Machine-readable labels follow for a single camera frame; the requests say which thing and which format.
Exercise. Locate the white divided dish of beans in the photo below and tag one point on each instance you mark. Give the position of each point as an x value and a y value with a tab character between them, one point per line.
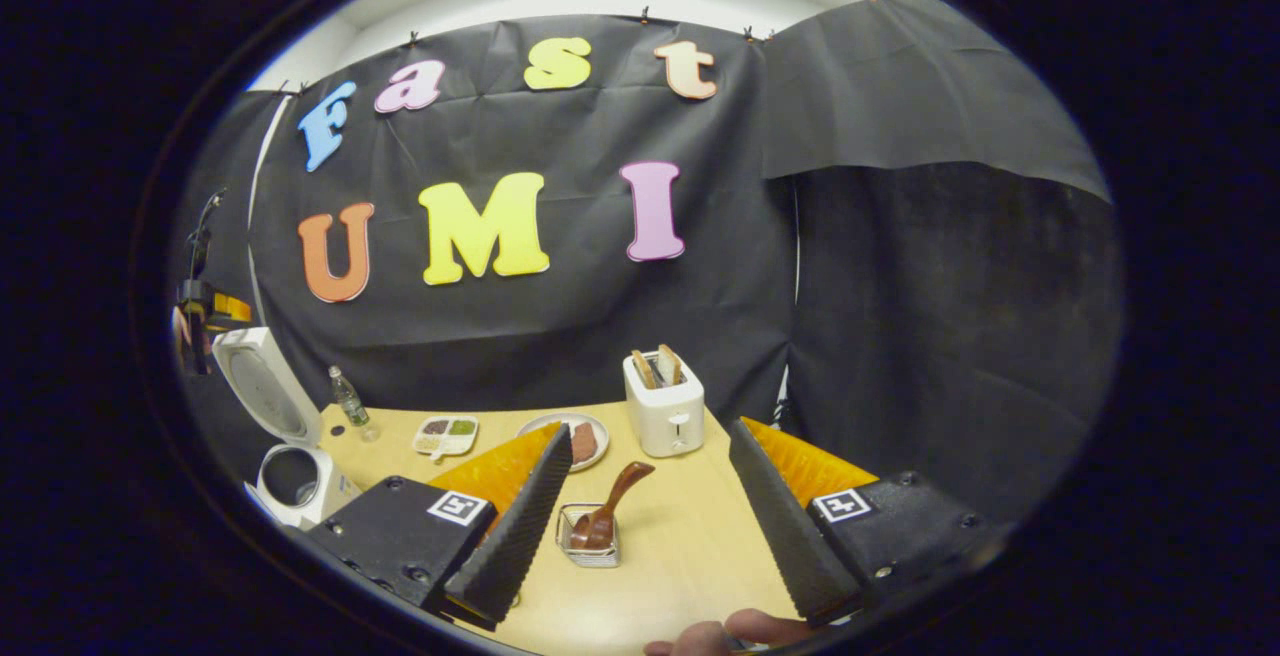
447	434

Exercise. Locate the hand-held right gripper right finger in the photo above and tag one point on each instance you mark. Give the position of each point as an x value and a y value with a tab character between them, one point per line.
790	536

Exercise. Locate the toasted bread slice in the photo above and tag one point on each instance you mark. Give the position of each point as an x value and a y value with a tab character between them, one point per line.
645	369
670	364

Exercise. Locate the black backdrop cloth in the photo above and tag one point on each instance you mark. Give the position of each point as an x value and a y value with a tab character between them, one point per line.
600	316

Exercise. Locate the white toaster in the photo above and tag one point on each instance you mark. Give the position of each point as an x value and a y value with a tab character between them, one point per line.
668	421

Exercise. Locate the brown meat piece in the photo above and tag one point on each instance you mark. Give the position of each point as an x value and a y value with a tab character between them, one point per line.
584	443

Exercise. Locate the clear water bottle green label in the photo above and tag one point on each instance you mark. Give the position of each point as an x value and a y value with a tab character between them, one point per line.
348	398

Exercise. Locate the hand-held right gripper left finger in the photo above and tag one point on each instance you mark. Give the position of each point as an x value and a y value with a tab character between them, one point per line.
515	531

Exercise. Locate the white round plate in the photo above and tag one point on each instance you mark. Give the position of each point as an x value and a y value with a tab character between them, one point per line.
600	431

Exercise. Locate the brown wooden spoon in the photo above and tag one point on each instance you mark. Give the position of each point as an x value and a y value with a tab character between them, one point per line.
600	526

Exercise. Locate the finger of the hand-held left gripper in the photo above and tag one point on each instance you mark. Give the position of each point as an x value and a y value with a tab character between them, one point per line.
232	308

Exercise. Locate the white rice cooker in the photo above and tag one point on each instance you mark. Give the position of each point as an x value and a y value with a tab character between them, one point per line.
265	386

